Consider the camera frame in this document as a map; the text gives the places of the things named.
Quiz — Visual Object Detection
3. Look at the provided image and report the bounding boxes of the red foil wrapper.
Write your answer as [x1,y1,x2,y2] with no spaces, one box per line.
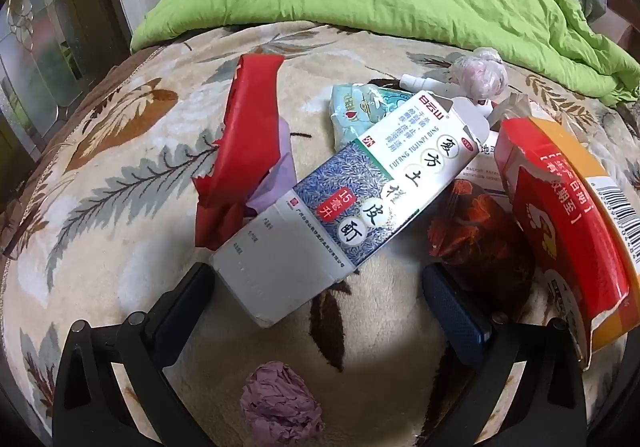
[192,53,286,250]

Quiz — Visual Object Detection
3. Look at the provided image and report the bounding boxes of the brown padded headboard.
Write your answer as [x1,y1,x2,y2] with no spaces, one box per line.
[602,0,638,53]

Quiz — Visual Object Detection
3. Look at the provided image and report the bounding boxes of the clear plastic bag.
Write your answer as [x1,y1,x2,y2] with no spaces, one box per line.
[447,47,508,103]

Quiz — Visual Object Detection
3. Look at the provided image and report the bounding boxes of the red orange snack packet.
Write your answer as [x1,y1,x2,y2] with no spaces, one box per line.
[492,116,640,370]

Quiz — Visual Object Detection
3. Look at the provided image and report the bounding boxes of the teal wet wipe packet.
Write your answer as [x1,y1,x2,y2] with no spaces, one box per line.
[327,82,416,148]

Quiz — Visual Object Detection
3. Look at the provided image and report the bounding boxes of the light purple tissue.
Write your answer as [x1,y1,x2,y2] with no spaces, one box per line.
[247,120,296,218]

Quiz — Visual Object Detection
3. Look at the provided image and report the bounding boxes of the floral beige blanket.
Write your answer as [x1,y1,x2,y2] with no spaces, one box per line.
[0,20,640,447]

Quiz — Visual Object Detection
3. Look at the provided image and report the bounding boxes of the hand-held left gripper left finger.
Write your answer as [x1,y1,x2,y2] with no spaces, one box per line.
[52,262,216,447]

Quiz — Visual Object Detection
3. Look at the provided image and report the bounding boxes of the blue white medicine box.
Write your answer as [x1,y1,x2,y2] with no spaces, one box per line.
[209,90,493,329]

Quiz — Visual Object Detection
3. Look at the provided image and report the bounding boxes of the white spray bottle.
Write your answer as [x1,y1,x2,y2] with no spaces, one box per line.
[399,73,498,140]

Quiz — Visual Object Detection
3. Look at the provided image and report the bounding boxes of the dark red foil packet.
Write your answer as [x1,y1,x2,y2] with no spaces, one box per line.
[427,180,536,298]

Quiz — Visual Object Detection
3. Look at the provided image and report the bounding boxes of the crumpled purple paper ball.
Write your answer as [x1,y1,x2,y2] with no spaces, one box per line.
[239,361,326,447]

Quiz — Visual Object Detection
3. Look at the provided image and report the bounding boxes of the white flat medicine box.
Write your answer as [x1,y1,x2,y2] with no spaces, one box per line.
[470,137,516,198]

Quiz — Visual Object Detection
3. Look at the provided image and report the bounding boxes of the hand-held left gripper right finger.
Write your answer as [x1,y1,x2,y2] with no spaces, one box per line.
[421,263,587,447]

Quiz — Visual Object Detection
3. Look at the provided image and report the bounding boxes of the wooden glass door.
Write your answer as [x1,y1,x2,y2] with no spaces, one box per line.
[0,0,131,178]

